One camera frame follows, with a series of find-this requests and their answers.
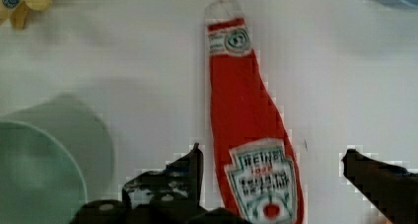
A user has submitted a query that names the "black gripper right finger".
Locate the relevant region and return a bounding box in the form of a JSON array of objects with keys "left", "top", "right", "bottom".
[{"left": 342, "top": 149, "right": 418, "bottom": 224}]

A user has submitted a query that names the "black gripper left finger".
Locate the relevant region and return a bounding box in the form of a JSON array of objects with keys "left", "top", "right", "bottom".
[{"left": 69, "top": 144, "right": 250, "bottom": 224}]

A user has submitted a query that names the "red plush ketchup bottle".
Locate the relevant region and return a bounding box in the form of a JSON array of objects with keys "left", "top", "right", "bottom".
[{"left": 204, "top": 0, "right": 305, "bottom": 224}]

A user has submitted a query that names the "green cup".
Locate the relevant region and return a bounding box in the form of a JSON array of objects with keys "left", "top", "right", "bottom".
[{"left": 0, "top": 95, "right": 114, "bottom": 224}]

